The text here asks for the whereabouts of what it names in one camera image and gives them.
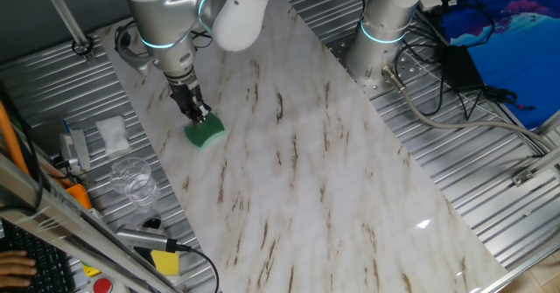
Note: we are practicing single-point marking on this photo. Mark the clear glass beaker with water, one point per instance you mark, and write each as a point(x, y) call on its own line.
point(133, 181)

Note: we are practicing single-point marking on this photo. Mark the silver depth camera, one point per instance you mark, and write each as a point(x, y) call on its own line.
point(140, 237)

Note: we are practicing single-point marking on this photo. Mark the aluminium rail bracket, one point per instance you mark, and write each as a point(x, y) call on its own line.
point(522, 177)

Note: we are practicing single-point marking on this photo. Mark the yellow sponge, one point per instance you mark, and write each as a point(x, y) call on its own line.
point(165, 262)

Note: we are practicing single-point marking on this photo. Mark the wrist camera on silver bracket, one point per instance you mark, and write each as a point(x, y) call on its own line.
point(131, 59)

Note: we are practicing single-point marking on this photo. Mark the white crumpled cloth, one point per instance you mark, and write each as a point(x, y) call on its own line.
point(112, 134)

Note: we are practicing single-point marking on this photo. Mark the green scouring sponge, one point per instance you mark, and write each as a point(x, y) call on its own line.
point(205, 133)

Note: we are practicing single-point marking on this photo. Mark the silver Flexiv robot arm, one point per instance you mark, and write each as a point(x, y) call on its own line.
point(157, 22)

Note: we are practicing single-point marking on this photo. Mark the blue printed mat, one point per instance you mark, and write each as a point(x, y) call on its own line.
point(520, 52)

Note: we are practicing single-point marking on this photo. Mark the aluminium pole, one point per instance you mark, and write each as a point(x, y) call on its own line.
point(61, 9)

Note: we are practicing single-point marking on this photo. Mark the marble pattern board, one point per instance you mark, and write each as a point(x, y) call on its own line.
point(306, 175)

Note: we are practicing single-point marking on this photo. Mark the aluminium frame beam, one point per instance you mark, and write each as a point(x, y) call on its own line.
point(44, 210)

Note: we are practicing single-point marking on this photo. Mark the person's hand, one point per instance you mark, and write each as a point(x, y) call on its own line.
point(15, 269)

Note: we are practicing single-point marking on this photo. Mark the perforated aluminium base plate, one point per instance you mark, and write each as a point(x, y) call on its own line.
point(407, 72)

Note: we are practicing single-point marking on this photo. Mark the small clear glass cup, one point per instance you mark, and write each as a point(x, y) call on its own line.
point(137, 216)

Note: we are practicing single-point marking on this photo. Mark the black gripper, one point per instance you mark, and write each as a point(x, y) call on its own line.
point(188, 94)

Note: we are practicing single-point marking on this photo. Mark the orange button box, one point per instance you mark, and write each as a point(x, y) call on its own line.
point(79, 196)

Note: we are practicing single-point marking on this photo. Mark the black power adapter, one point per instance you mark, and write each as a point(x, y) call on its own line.
point(461, 67)

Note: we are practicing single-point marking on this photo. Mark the red round button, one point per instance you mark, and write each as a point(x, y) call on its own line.
point(102, 285)

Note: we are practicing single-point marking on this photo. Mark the yellow box with green button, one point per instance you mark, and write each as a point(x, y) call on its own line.
point(89, 270)

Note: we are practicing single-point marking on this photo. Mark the black keyboard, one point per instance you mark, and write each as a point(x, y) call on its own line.
point(52, 267)

